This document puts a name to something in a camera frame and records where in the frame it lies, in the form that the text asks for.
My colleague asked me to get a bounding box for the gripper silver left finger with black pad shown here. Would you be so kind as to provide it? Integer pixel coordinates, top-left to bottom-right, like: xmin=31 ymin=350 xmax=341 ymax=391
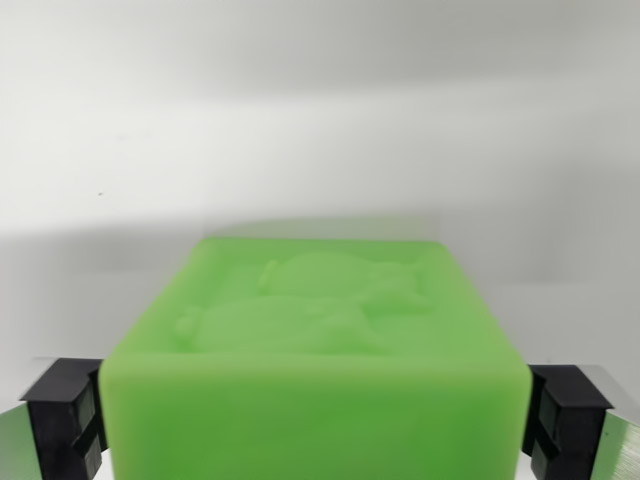
xmin=0 ymin=357 xmax=109 ymax=480

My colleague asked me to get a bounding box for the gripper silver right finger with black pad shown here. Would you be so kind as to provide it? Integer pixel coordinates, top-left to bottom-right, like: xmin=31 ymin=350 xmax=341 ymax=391
xmin=521 ymin=363 xmax=640 ymax=480

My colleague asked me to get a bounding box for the green embossed cube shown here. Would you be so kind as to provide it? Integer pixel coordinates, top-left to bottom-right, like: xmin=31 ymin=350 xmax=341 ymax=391
xmin=97 ymin=233 xmax=533 ymax=480

